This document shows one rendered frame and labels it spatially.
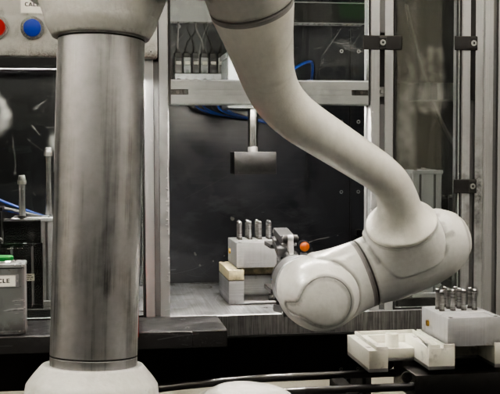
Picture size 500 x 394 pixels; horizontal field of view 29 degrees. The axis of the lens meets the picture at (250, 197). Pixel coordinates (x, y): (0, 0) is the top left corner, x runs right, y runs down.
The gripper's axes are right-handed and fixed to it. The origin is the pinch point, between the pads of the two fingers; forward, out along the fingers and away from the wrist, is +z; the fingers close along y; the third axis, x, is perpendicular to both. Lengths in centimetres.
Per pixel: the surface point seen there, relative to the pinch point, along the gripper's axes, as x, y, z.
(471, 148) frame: -38.5, 20.9, 5.2
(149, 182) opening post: 21.9, 14.9, 4.3
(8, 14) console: 46, 44, 3
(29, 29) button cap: 42, 41, 2
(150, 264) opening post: 21.9, 0.2, 4.3
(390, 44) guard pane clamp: -22.2, 40.0, 4.0
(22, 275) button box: 43.3, 0.4, -9.1
